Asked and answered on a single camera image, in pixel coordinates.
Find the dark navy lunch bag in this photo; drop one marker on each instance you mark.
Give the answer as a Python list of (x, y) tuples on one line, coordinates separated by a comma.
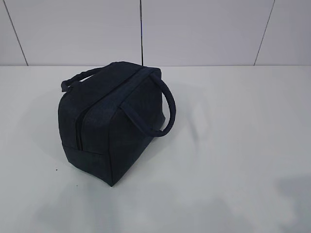
[(108, 116)]

